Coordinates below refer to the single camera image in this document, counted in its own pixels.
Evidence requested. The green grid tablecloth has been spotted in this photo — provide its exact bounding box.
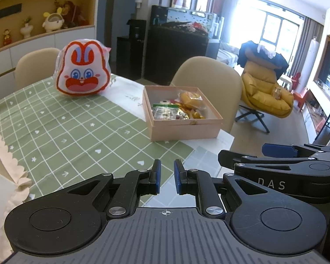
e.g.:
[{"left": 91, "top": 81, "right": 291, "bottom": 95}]
[{"left": 0, "top": 76, "right": 194, "bottom": 207}]

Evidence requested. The black water dispenser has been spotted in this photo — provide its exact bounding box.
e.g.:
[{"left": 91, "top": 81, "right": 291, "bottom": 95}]
[{"left": 116, "top": 19, "right": 147, "bottom": 81}]

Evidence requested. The white yellow rabbit figurine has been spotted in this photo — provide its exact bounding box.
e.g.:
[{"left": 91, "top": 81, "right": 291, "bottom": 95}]
[{"left": 42, "top": 7, "right": 64, "bottom": 33}]

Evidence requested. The beige dining chair near box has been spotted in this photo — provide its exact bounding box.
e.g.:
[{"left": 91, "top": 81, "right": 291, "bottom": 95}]
[{"left": 170, "top": 56, "right": 242, "bottom": 133}]

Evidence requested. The beige dining chair far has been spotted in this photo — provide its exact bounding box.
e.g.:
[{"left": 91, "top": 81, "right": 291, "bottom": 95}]
[{"left": 14, "top": 48, "right": 60, "bottom": 91}]

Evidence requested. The red child stool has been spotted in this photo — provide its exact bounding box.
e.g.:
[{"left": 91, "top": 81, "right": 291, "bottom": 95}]
[{"left": 291, "top": 72, "right": 309, "bottom": 111}]

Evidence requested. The wooden display shelf cabinet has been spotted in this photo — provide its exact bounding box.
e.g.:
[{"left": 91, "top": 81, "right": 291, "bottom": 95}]
[{"left": 0, "top": 0, "right": 98, "bottom": 98}]

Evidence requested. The white tv console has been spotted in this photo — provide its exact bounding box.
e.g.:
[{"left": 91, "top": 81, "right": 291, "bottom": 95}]
[{"left": 302, "top": 88, "right": 330, "bottom": 145}]

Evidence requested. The small clear candy packet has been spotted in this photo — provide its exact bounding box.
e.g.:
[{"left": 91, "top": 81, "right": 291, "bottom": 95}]
[{"left": 152, "top": 103, "right": 179, "bottom": 120}]

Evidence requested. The white floor air conditioner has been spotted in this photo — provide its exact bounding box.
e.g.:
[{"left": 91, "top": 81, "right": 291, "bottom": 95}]
[{"left": 301, "top": 36, "right": 319, "bottom": 88}]

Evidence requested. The yellow lounge chair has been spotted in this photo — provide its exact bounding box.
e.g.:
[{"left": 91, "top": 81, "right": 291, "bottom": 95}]
[{"left": 235, "top": 40, "right": 294, "bottom": 134}]

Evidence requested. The yellow bread bun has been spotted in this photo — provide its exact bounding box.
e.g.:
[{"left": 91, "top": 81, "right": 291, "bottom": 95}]
[{"left": 179, "top": 91, "right": 204, "bottom": 109}]

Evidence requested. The pink cardboard box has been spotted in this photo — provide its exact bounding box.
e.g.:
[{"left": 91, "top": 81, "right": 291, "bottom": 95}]
[{"left": 142, "top": 86, "right": 223, "bottom": 141}]

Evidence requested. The red white rabbit plush bag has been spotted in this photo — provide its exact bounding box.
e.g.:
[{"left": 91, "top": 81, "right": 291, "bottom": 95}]
[{"left": 53, "top": 39, "right": 111, "bottom": 97}]

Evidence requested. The black cabinet with fish tank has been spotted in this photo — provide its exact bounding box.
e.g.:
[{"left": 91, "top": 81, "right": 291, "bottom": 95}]
[{"left": 143, "top": 0, "right": 225, "bottom": 85}]

